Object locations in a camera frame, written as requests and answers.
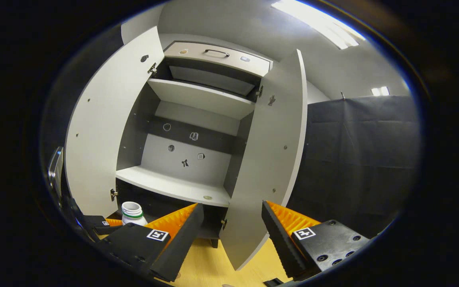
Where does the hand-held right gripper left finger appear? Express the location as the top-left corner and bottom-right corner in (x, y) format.
(94, 202), (205, 283)

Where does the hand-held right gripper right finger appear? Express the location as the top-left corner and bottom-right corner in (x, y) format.
(261, 201), (371, 279)

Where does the white plastic bottle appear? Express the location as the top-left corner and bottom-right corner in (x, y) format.
(121, 201), (148, 226)

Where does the white cabinet door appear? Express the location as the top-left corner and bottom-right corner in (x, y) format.
(65, 26), (165, 218)
(218, 49), (308, 271)

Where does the white cabinet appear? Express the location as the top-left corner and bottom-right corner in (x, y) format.
(115, 41), (274, 248)

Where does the white cabinet shelf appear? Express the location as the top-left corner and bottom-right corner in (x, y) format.
(147, 78), (256, 120)
(116, 165), (232, 208)

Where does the beige cabinet drawer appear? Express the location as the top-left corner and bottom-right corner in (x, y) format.
(164, 41), (273, 78)

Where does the long ceiling light panel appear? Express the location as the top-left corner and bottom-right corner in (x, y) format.
(271, 0), (367, 50)

